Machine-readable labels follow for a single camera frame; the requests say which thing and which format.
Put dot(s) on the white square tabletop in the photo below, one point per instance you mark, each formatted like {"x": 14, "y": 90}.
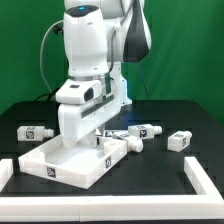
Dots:
{"x": 80, "y": 166}

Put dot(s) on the white sheet with tags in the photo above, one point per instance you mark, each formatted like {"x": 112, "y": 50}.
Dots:
{"x": 109, "y": 133}

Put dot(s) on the white U-shaped fence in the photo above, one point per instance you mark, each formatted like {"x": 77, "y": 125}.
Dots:
{"x": 205, "y": 203}

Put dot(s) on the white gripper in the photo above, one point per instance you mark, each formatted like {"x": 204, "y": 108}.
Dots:
{"x": 77, "y": 121}

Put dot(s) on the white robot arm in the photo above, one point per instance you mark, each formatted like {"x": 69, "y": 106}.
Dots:
{"x": 98, "y": 36}

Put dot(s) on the black camera stand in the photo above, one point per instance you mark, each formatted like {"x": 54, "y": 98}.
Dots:
{"x": 58, "y": 30}

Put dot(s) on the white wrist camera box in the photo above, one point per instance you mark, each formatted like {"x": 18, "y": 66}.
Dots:
{"x": 78, "y": 92}

